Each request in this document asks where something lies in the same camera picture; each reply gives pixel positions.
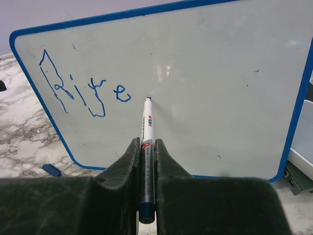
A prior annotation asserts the blue white marker pen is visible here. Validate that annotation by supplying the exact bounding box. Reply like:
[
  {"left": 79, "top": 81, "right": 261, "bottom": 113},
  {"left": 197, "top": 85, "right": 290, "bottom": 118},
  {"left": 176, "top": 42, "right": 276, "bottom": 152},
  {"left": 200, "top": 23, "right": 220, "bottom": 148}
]
[{"left": 138, "top": 97, "right": 156, "bottom": 224}]

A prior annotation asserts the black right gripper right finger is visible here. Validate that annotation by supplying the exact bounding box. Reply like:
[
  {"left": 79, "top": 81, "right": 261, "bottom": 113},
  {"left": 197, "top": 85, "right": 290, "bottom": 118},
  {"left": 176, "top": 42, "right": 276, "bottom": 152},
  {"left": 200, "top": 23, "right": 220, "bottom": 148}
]
[{"left": 154, "top": 139, "right": 291, "bottom": 235}]

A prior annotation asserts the blue framed whiteboard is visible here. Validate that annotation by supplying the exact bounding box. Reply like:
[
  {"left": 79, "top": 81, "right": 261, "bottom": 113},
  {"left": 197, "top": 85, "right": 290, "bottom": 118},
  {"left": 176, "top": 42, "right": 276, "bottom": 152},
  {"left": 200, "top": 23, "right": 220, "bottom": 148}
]
[{"left": 9, "top": 0, "right": 313, "bottom": 181}]

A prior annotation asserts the blue marker cap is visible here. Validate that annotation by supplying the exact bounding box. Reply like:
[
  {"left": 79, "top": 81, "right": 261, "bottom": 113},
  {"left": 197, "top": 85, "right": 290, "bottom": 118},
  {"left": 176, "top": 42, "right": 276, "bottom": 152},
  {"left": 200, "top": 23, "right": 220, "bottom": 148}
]
[{"left": 42, "top": 164, "right": 62, "bottom": 177}]

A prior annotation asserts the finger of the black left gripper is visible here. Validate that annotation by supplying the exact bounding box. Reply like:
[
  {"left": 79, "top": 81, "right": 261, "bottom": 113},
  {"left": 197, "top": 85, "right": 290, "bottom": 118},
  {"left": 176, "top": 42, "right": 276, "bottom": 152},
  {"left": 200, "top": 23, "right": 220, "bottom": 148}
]
[{"left": 0, "top": 80, "right": 7, "bottom": 92}]

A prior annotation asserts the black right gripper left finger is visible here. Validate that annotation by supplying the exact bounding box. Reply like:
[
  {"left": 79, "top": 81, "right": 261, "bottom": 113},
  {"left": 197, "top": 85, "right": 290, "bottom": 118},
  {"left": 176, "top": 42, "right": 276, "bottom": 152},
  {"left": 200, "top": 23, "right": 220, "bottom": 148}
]
[{"left": 0, "top": 138, "right": 140, "bottom": 235}]

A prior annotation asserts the black foam block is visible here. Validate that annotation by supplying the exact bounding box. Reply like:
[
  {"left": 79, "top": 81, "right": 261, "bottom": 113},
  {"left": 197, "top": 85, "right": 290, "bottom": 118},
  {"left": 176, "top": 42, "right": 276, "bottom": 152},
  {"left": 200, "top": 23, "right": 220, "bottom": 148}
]
[{"left": 283, "top": 161, "right": 313, "bottom": 195}]

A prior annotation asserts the white plastic box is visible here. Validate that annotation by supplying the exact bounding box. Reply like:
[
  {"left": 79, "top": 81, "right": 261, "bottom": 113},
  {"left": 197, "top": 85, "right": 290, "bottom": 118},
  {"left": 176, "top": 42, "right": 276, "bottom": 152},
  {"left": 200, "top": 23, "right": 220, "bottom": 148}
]
[{"left": 288, "top": 100, "right": 313, "bottom": 179}]

